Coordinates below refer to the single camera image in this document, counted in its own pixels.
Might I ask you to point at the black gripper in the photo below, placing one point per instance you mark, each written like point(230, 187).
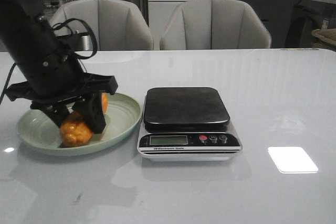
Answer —
point(86, 93)

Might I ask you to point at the orange toy corn cob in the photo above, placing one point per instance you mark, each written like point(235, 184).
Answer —
point(74, 131)

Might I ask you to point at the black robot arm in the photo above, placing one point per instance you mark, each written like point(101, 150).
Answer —
point(54, 75)

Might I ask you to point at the light green plate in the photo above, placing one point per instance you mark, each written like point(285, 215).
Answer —
point(38, 132)

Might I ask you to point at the left grey upholstered chair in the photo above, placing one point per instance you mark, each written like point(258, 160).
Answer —
point(116, 24)

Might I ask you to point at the grey upholstered chair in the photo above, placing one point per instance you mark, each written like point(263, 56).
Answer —
point(116, 24)
point(215, 24)

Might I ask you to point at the silver black kitchen scale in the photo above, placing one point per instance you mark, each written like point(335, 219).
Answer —
point(186, 124)

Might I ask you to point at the right grey upholstered chair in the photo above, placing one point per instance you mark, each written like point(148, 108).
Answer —
point(215, 24)

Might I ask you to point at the dark appliance at right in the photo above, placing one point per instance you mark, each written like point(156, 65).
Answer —
point(306, 16)

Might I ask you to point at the tan cushion at right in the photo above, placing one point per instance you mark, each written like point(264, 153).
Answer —
point(324, 39)

